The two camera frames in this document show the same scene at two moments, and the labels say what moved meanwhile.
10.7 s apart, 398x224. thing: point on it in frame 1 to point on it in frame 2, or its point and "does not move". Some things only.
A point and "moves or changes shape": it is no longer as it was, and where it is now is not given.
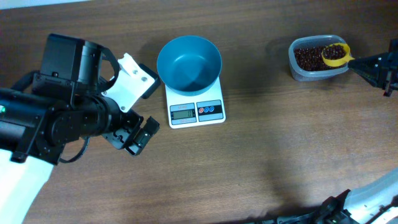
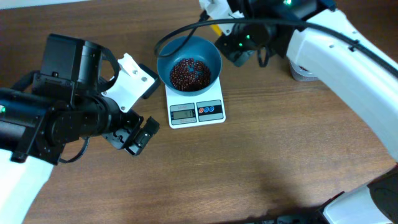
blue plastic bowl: x=189 y=65 does not move
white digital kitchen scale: x=185 y=111 does not move
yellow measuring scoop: x=343 y=60 moves or changes shape
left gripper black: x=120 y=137 does not move
